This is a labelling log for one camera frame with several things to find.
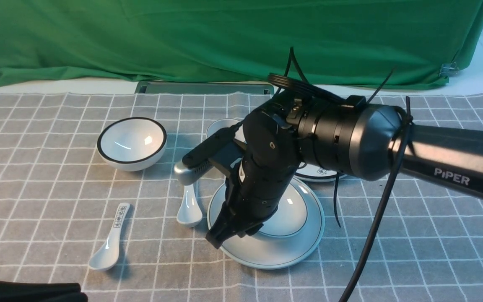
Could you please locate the shallow white bowl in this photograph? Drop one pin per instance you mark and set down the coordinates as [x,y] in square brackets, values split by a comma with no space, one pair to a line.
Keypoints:
[290,216]

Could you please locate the black rimmed white bowl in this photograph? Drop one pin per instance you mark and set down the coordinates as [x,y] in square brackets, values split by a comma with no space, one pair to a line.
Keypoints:
[132,144]

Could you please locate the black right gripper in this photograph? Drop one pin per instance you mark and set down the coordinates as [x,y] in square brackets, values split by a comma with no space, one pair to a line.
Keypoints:
[252,196]

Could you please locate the large plain white plate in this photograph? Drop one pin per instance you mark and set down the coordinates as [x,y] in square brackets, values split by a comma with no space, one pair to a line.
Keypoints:
[270,253]

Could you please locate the plain white cup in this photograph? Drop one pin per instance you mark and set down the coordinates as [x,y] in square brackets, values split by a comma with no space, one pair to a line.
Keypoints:
[226,123]

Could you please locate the metal clip on backdrop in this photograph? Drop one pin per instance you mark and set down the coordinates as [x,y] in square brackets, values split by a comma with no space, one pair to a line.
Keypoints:
[449,70]

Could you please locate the grey metal tray edge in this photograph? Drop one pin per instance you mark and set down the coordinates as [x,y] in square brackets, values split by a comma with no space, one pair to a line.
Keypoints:
[161,87]

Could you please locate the plain white ceramic spoon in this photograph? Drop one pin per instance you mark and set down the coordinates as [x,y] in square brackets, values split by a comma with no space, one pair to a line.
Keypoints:
[189,214]

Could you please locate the black rimmed cartoon plate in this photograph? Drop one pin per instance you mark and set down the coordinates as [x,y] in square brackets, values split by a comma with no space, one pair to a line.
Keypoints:
[316,174]

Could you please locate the white spoon with label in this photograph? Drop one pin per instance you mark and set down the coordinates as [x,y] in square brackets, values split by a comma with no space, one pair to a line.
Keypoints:
[108,254]

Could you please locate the green backdrop cloth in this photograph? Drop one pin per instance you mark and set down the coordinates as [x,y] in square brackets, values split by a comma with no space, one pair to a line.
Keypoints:
[336,42]

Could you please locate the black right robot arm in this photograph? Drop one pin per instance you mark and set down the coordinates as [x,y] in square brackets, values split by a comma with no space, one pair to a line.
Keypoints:
[261,154]

